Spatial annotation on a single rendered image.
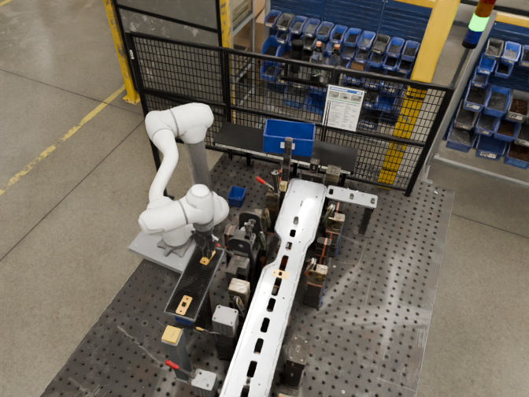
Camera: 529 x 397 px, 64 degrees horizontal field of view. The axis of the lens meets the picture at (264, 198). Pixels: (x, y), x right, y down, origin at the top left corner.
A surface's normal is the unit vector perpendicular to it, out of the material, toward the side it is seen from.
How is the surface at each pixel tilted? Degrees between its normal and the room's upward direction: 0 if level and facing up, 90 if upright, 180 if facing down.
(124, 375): 0
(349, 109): 90
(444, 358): 0
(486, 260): 0
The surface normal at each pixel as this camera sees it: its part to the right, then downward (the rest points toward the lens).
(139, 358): 0.03, -0.66
